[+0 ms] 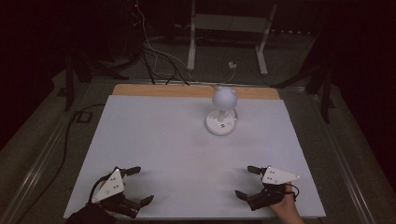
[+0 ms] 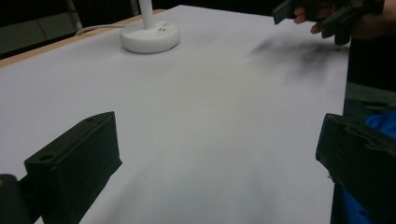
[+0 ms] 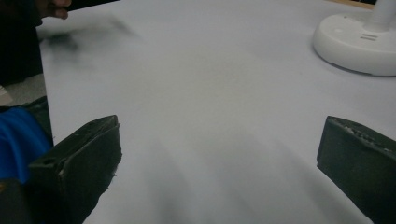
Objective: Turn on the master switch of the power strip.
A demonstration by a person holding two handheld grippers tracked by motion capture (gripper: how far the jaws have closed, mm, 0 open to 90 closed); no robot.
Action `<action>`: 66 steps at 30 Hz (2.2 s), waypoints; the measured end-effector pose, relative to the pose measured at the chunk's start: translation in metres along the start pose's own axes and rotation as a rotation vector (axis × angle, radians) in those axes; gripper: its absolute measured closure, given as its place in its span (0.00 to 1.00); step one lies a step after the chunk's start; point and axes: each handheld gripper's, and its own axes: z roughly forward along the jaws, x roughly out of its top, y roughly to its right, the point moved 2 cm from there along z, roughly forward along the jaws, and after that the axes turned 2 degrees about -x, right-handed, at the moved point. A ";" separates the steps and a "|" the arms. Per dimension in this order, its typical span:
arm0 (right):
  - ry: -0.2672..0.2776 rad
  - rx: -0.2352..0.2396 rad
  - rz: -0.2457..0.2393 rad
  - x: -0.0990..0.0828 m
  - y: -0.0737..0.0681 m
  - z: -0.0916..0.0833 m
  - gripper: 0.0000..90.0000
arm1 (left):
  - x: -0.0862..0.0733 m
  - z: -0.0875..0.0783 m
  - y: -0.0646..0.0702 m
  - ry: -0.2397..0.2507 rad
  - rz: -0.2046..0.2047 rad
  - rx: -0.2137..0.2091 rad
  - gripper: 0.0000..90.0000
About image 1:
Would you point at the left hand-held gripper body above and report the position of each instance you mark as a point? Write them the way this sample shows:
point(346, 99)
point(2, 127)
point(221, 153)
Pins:
point(109, 186)

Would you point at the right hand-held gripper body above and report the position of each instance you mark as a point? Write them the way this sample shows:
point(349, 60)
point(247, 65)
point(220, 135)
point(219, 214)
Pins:
point(277, 177)

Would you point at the white round table lamp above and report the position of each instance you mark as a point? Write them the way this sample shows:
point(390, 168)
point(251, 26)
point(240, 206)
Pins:
point(221, 123)

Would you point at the person's left hand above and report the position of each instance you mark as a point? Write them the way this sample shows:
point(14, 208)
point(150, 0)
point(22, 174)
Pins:
point(108, 212)

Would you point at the person's right hand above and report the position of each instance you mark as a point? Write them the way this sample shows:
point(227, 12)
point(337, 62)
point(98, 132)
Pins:
point(288, 207)

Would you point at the person's dark sleeve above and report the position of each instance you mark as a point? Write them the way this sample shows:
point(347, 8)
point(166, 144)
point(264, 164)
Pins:
point(88, 216)

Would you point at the white table mat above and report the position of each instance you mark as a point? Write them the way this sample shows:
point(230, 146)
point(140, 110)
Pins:
point(186, 155)

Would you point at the black floor socket plate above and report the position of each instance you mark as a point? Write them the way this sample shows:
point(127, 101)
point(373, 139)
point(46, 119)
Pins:
point(83, 117)

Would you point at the wooden table board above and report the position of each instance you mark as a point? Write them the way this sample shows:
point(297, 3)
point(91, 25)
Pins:
point(162, 90)

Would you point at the black stand legs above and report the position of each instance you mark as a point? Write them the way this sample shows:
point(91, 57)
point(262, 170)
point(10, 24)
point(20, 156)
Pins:
point(81, 67)
point(325, 84)

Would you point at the white plug adapter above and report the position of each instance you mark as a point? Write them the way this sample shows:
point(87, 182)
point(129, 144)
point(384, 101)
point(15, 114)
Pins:
point(232, 65)

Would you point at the white metal stand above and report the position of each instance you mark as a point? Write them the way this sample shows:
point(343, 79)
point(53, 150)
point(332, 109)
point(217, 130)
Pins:
point(229, 23)

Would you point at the metal table frame rail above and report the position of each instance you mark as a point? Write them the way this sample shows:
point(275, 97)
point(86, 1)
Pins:
point(341, 155)
point(37, 168)

